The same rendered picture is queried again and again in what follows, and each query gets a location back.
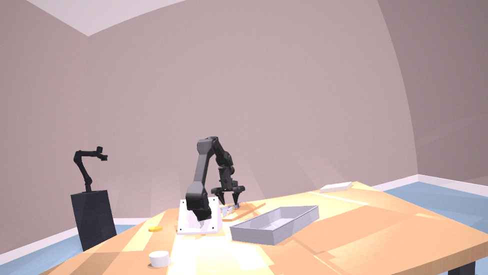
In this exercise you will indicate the yellow round disc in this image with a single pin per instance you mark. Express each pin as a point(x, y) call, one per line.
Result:
point(155, 229)

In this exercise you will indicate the light wooden board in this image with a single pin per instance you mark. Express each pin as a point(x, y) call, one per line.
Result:
point(241, 211)

